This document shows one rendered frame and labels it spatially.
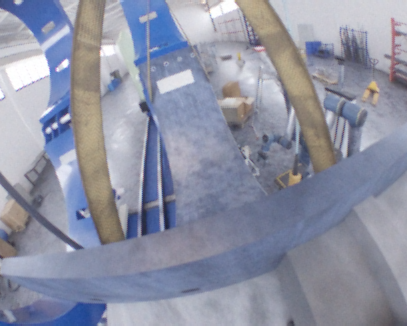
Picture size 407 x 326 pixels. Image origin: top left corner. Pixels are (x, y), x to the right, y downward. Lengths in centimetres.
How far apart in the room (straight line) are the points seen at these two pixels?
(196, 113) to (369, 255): 191
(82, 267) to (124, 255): 5
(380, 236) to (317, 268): 6
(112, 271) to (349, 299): 20
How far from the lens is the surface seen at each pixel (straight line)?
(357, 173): 17
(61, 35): 423
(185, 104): 201
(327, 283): 18
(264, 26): 41
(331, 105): 159
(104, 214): 45
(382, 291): 21
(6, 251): 758
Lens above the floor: 252
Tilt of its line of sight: 39 degrees down
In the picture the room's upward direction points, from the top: 21 degrees counter-clockwise
